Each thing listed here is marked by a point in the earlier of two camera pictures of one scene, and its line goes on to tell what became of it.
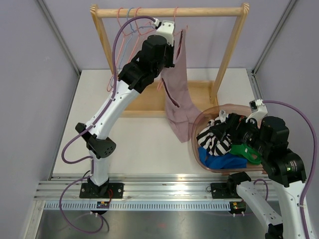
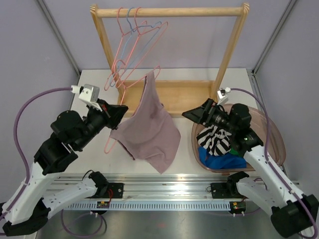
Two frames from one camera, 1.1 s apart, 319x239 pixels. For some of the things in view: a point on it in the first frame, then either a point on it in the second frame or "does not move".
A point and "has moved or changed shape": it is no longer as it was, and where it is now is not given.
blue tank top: x=227 y=161 does not move
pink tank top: x=181 y=107 → x=149 y=135
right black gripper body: x=245 y=132 → x=215 y=116
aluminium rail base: x=136 y=187 does not move
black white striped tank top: x=215 y=144 does not move
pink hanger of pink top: x=175 y=32 has moved or changed shape
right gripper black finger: x=220 y=130 → x=199 y=114
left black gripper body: x=167 y=59 → x=98 y=120
